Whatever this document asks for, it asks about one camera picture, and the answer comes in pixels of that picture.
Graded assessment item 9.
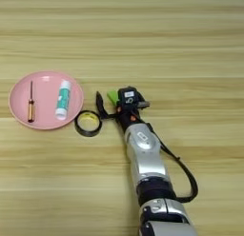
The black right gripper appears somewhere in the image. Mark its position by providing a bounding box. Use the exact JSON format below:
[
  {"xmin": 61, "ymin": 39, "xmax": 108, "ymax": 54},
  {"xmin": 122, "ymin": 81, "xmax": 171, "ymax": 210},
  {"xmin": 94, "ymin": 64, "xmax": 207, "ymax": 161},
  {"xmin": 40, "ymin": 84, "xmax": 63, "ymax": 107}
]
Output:
[{"xmin": 95, "ymin": 90, "xmax": 152, "ymax": 133}]

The green rectangular block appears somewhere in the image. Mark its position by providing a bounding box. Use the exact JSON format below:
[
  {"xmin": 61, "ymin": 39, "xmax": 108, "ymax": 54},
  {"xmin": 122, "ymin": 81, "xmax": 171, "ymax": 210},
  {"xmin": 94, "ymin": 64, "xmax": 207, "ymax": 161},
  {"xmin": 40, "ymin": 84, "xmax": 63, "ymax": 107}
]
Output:
[{"xmin": 107, "ymin": 89, "xmax": 121, "ymax": 108}]

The black box white label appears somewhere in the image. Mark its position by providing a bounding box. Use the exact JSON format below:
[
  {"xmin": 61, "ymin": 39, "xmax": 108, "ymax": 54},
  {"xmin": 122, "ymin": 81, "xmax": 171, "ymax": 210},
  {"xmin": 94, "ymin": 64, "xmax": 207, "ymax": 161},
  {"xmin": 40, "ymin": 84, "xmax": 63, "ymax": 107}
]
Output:
[{"xmin": 117, "ymin": 86, "xmax": 141, "ymax": 106}]

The black tape roll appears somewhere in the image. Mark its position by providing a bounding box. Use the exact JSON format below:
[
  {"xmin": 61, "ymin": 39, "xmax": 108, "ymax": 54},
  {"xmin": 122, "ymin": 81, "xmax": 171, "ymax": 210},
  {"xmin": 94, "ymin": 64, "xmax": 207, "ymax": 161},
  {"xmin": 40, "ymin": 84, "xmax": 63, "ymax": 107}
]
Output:
[{"xmin": 73, "ymin": 109, "xmax": 103, "ymax": 138}]

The white green glue stick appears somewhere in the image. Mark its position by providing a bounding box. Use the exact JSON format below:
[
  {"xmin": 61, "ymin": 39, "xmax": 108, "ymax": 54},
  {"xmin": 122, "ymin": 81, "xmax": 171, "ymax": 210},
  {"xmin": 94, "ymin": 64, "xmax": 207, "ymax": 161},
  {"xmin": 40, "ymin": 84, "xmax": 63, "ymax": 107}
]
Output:
[{"xmin": 54, "ymin": 79, "xmax": 72, "ymax": 122}]

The pink round plate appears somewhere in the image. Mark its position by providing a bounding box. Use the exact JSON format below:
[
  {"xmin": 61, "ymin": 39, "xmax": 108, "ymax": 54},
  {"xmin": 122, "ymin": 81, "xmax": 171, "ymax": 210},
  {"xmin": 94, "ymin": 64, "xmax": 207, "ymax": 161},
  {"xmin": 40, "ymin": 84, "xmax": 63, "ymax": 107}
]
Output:
[{"xmin": 8, "ymin": 70, "xmax": 85, "ymax": 131}]

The small orange-handled screwdriver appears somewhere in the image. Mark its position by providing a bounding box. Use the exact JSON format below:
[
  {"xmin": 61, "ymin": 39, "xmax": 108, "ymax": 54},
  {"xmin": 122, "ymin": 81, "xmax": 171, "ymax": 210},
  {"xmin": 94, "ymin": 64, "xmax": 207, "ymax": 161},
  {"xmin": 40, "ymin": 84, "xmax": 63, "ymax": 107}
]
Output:
[{"xmin": 27, "ymin": 80, "xmax": 35, "ymax": 124}]

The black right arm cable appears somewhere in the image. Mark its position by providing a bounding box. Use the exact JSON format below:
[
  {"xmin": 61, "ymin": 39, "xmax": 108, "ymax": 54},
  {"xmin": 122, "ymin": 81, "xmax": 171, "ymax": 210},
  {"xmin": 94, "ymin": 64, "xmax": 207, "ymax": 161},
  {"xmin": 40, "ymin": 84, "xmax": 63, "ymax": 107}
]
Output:
[{"xmin": 144, "ymin": 122, "xmax": 199, "ymax": 204}]

